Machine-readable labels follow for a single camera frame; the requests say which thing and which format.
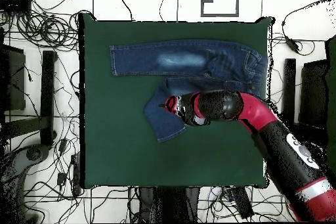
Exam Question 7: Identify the blue denim jeans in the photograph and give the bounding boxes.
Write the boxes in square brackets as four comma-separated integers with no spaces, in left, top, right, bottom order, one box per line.
[109,39,268,143]

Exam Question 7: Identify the flat black box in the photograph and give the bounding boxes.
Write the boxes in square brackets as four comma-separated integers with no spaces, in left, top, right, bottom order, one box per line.
[0,0,32,14]

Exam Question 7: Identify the dark green table cloth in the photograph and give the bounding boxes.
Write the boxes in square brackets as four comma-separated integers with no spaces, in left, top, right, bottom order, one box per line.
[78,13,274,189]

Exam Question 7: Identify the black power strip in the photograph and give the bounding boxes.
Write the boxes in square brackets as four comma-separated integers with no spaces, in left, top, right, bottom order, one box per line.
[70,152,81,196]

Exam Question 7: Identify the black stand foot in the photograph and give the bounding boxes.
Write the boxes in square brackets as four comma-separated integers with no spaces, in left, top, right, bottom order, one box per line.
[3,50,58,147]
[280,58,297,127]

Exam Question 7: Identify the black rectangular box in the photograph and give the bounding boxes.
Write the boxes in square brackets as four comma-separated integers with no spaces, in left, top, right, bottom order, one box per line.
[230,186,255,219]

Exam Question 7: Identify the black power adapter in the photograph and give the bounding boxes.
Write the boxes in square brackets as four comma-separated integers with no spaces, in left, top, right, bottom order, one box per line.
[285,37,301,53]
[56,172,67,186]

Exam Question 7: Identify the dark box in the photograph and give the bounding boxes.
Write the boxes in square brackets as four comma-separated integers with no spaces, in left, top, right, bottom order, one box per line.
[0,44,27,112]
[298,59,329,130]

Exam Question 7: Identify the green cloth sheet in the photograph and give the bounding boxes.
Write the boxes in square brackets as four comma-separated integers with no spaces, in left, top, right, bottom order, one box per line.
[324,34,336,175]

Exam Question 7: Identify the grey office chair base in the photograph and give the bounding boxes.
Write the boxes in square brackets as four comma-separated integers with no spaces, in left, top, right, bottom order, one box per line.
[0,143,51,224]

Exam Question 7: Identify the grey square frame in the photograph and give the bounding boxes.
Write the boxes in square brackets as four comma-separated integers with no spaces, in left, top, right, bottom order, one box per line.
[200,0,240,18]

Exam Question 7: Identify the coil of black cables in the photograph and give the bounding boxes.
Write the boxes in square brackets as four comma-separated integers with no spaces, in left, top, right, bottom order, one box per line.
[15,10,80,52]

